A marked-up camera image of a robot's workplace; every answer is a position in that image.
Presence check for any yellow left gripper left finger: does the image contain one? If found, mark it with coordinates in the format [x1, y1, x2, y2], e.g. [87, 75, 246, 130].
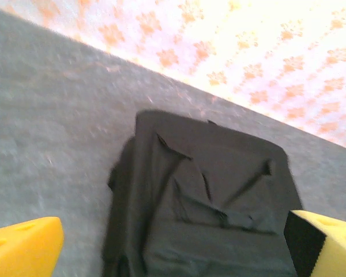
[0, 216, 65, 277]

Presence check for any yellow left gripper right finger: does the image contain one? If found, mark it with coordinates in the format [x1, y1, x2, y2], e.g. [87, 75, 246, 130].
[284, 209, 346, 277]

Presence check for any black student bag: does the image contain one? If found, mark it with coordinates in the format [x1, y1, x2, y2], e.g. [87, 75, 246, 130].
[102, 108, 305, 277]

